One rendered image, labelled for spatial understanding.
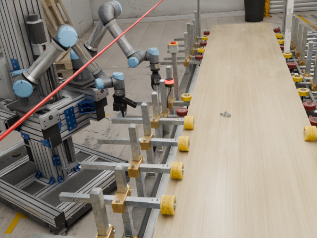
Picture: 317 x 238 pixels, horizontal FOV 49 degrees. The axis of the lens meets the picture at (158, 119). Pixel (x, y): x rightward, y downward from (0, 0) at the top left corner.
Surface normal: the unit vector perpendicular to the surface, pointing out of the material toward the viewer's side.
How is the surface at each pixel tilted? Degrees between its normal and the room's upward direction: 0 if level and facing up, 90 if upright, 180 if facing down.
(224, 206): 0
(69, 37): 85
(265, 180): 0
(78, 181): 0
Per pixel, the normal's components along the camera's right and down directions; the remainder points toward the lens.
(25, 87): 0.22, 0.50
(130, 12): -0.08, 0.45
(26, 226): -0.08, -0.89
